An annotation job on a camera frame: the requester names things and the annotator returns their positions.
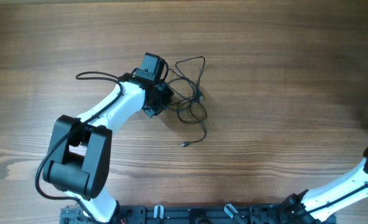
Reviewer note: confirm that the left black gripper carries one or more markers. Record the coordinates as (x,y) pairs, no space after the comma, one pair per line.
(168,92)

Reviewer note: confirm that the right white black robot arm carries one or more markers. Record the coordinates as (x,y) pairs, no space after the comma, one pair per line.
(317,205)

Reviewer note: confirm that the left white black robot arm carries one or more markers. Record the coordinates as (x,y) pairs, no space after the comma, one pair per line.
(78,157)

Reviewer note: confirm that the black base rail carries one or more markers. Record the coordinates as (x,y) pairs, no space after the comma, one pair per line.
(256,214)

